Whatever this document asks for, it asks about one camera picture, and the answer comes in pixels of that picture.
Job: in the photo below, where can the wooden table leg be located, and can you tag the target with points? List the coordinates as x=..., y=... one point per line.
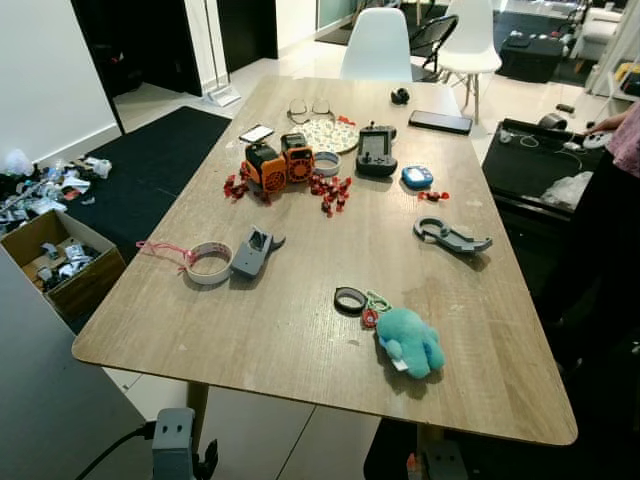
x=197, y=398

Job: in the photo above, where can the large white tape roll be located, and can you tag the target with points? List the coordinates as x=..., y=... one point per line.
x=194, y=262

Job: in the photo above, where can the open cardboard box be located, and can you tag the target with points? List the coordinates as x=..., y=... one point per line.
x=95, y=280

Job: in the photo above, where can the medium red clip cluster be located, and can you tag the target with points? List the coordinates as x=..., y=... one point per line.
x=237, y=187

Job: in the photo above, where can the large red clip cluster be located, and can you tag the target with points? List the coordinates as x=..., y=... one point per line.
x=331, y=190

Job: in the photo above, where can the dark blue rug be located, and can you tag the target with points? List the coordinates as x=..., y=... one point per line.
x=150, y=165

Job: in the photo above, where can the person in pink sleeve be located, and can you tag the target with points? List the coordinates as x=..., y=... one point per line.
x=610, y=250

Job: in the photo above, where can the pile of small clutter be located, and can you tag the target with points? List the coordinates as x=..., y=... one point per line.
x=50, y=188

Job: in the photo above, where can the orange black boxy device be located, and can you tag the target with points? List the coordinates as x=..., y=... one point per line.
x=297, y=160

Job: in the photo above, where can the small white tape roll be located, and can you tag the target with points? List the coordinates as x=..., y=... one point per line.
x=318, y=164

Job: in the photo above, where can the white smartphone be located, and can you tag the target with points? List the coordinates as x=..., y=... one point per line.
x=256, y=133

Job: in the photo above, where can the grey scissor shaped tool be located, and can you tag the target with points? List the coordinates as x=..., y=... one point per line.
x=455, y=239

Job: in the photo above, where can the small red clip cluster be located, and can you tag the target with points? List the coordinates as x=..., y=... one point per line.
x=433, y=195

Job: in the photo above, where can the black grey handheld controller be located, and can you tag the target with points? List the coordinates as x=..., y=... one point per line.
x=376, y=152

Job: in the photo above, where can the small blue device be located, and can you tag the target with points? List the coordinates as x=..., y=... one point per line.
x=417, y=178

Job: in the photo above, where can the clear plastic bag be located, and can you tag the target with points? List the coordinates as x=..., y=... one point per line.
x=570, y=190

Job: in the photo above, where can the black smartphone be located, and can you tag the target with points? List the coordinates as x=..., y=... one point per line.
x=440, y=122

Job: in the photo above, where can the small black round object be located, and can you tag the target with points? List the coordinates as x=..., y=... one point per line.
x=400, y=96

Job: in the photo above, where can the black side cabinet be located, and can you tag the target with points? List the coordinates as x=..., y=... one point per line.
x=525, y=170

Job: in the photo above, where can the white shell chair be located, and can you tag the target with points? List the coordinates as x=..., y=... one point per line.
x=377, y=48
x=470, y=40

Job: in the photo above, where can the black folding chair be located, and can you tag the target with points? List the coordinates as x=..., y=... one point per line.
x=432, y=32

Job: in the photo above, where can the white sofa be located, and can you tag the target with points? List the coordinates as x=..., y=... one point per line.
x=600, y=35

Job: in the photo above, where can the black ottoman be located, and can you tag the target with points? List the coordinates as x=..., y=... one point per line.
x=530, y=58

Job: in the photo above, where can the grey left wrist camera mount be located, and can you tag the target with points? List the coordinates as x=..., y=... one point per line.
x=174, y=448

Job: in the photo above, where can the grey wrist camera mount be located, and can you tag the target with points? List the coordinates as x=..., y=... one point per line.
x=443, y=464
x=174, y=448

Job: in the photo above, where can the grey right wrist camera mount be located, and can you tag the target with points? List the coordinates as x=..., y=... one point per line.
x=443, y=464

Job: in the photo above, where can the thin frame glasses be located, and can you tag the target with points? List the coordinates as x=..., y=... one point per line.
x=299, y=106

